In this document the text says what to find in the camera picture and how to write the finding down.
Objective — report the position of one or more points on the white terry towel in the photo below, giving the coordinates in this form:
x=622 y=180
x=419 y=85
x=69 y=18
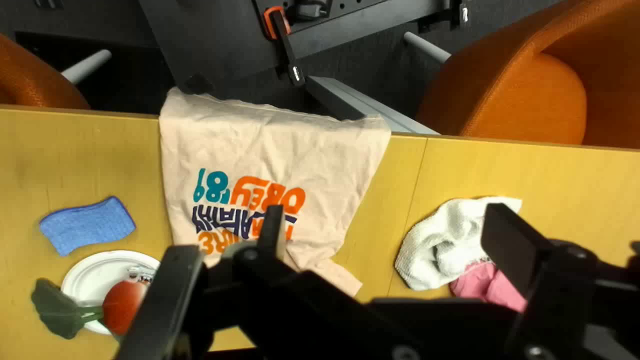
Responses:
x=441 y=240

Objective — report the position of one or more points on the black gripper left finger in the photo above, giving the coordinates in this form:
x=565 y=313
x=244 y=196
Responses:
x=173 y=301

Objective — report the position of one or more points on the orange chair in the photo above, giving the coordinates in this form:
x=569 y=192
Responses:
x=32 y=82
x=533 y=93

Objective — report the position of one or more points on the blue cloth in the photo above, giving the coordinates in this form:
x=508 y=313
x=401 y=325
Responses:
x=87 y=225

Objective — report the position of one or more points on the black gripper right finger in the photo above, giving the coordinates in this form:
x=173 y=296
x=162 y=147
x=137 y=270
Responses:
x=567 y=301

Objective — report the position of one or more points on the white paper plate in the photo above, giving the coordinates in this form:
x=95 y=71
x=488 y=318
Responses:
x=92 y=272

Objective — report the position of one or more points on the black robot mount stand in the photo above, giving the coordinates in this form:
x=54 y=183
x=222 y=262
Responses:
x=213 y=40

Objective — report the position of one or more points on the red toy tomato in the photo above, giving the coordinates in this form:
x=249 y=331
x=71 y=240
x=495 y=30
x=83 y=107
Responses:
x=123 y=307

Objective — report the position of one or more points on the orange black clamp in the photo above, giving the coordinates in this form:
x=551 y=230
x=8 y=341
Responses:
x=287 y=47

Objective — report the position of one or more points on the bright pink cloth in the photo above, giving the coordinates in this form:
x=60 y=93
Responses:
x=480 y=284

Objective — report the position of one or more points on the dark green cloth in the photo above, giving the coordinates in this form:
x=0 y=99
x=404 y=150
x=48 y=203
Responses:
x=57 y=310

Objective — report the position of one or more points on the light pink printed shirt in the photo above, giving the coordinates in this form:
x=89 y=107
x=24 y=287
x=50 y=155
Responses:
x=266 y=147

